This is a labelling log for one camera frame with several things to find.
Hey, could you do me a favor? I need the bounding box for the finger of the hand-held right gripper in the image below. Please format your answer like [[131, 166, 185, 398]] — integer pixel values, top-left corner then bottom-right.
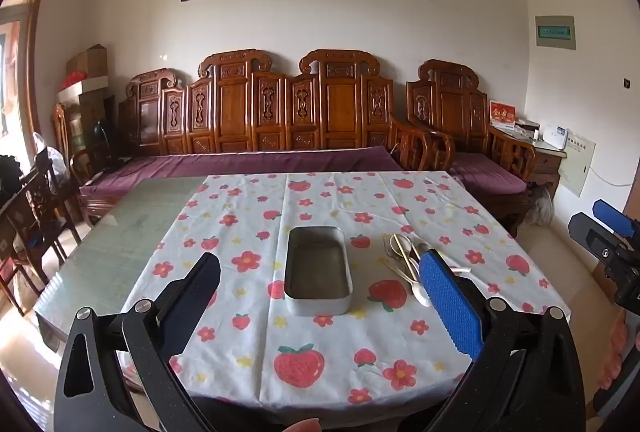
[[592, 199, 640, 238]]

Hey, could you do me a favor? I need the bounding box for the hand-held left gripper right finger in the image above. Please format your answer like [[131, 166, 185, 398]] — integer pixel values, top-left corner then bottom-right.
[[419, 249, 586, 432]]

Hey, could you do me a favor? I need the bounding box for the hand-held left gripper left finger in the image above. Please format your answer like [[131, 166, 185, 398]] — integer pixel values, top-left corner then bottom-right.
[[52, 253, 222, 432]]

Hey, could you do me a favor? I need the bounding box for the large white rice spoon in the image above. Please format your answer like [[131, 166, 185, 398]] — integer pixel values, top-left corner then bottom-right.
[[400, 257, 434, 309]]

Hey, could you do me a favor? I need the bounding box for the light wooden chopstick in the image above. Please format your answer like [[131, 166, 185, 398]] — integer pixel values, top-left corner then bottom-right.
[[393, 236, 420, 286]]

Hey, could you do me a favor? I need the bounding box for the rectangular metal tray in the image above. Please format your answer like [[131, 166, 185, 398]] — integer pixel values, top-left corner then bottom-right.
[[283, 226, 352, 316]]

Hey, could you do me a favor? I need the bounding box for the person's left hand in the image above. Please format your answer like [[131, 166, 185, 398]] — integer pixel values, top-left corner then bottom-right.
[[280, 418, 322, 432]]

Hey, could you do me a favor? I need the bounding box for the clear plastic bag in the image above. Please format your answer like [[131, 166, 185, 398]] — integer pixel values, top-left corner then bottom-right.
[[527, 184, 554, 227]]

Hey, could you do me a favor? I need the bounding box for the wooden side table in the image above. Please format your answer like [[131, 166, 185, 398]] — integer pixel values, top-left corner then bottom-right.
[[529, 139, 569, 202]]

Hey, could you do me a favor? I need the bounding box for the white desk telephone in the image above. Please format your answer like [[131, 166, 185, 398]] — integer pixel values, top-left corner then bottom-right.
[[542, 124, 571, 151]]

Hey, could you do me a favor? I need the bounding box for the strawberry flower print tablecloth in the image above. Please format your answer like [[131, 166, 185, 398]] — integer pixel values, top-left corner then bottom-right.
[[119, 172, 566, 410]]

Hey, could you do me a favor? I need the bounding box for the red gift box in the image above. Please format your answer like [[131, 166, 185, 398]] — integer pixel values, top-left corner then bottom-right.
[[489, 100, 516, 128]]

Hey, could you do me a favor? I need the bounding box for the dark wooden dining chair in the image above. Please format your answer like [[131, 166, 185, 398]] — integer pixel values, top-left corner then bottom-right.
[[0, 164, 83, 315]]

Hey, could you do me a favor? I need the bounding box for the carved wooden armchair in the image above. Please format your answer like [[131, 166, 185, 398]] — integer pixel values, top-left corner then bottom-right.
[[406, 59, 539, 238]]

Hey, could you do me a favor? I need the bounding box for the carved wooden sofa bench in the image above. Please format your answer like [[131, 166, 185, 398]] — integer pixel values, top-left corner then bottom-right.
[[80, 49, 435, 219]]

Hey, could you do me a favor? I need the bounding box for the white cardboard box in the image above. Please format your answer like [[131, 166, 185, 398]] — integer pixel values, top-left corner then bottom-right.
[[57, 74, 109, 104]]

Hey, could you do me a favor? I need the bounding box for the brown cardboard box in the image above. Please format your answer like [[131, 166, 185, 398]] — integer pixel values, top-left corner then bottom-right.
[[66, 44, 109, 81]]

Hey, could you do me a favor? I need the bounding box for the white wall cable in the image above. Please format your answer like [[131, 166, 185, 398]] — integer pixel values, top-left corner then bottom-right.
[[587, 164, 634, 188]]

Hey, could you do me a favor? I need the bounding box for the white wall panel cover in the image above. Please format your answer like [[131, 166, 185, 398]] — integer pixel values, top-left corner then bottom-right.
[[557, 129, 597, 198]]

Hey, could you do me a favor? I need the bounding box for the grey wall box green label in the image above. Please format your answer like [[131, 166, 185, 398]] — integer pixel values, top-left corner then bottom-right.
[[534, 15, 577, 51]]

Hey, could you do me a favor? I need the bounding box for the wooden door frame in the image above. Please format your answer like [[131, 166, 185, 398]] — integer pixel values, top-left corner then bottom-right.
[[0, 0, 53, 163]]

